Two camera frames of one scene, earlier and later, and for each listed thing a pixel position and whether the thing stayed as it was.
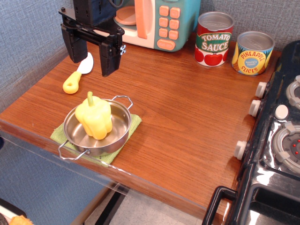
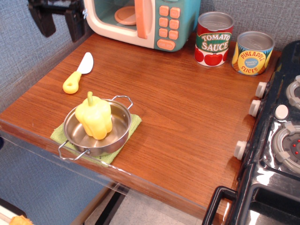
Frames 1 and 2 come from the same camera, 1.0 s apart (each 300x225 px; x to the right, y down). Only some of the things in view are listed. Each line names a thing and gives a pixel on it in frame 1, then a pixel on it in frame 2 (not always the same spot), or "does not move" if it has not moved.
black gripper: (94, 21) -> (75, 12)
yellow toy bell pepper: (95, 116) does not move
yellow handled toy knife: (71, 85) does not move
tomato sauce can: (213, 38) does not move
